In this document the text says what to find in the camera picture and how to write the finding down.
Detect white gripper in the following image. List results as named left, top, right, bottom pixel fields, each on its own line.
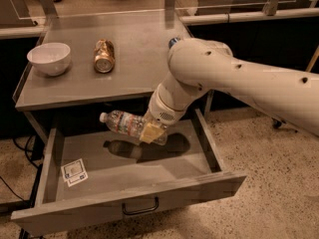
left=140, top=92, right=185, bottom=144

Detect clear plastic water bottle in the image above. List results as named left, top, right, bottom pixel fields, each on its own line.
left=100, top=111, right=167, bottom=145

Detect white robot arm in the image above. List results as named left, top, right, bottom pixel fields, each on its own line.
left=146, top=38, right=319, bottom=138

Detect grey open top drawer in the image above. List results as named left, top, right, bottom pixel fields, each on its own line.
left=11, top=111, right=245, bottom=236

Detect grey cabinet counter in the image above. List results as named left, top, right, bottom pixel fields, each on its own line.
left=12, top=9, right=221, bottom=144

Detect white tag sticker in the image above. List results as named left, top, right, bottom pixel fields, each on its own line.
left=61, top=158, right=88, bottom=187

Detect gold soda can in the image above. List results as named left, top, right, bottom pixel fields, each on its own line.
left=94, top=39, right=116, bottom=74

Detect blue soda can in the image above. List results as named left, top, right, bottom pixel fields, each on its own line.
left=168, top=37, right=180, bottom=49

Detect white bowl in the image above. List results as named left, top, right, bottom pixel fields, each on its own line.
left=27, top=43, right=71, bottom=77

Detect black drawer handle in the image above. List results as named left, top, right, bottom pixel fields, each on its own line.
left=122, top=196, right=160, bottom=216

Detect black floor cables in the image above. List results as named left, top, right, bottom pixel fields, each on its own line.
left=0, top=134, right=43, bottom=202

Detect grey horizontal rail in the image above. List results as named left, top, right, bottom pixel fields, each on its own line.
left=179, top=8, right=319, bottom=26

